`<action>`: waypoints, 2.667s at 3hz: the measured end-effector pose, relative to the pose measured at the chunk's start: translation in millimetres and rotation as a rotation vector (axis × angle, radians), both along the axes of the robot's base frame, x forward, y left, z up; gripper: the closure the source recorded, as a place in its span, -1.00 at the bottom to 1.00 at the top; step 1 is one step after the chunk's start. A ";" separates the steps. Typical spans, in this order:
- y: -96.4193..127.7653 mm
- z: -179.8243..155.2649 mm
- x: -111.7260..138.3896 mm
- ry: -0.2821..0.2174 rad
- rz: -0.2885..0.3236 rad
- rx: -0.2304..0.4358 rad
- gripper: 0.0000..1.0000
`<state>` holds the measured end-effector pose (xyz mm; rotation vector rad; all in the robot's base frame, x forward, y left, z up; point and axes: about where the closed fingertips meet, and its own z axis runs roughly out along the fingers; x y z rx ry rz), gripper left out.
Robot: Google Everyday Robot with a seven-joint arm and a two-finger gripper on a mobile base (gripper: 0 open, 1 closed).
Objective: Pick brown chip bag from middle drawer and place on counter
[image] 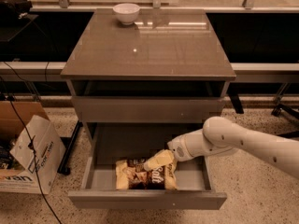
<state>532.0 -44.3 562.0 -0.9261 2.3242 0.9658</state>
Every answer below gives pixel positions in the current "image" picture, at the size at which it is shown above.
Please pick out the grey drawer cabinet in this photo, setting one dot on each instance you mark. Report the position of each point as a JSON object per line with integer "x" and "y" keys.
{"x": 164, "y": 54}

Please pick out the cardboard box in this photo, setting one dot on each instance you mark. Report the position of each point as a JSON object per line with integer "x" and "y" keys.
{"x": 34, "y": 147}

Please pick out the black office chair base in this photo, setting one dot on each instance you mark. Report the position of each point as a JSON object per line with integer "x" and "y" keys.
{"x": 276, "y": 112}

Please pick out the closed top drawer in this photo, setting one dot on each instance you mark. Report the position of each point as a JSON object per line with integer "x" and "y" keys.
{"x": 134, "y": 110}

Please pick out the white bowl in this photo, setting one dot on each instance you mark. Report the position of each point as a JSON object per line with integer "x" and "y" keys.
{"x": 126, "y": 13}

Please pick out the black table leg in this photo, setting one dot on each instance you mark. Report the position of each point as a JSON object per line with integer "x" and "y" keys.
{"x": 69, "y": 143}

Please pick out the black bag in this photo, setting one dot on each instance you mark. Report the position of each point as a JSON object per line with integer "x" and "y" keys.
{"x": 13, "y": 9}

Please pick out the open middle drawer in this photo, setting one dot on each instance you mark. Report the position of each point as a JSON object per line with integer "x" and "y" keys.
{"x": 121, "y": 141}

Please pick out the brown chip bag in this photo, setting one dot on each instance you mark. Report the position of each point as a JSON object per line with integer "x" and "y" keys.
{"x": 130, "y": 174}

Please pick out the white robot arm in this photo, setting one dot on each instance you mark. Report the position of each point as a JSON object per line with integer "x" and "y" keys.
{"x": 219, "y": 136}

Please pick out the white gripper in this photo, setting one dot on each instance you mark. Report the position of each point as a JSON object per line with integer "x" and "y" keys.
{"x": 178, "y": 148}

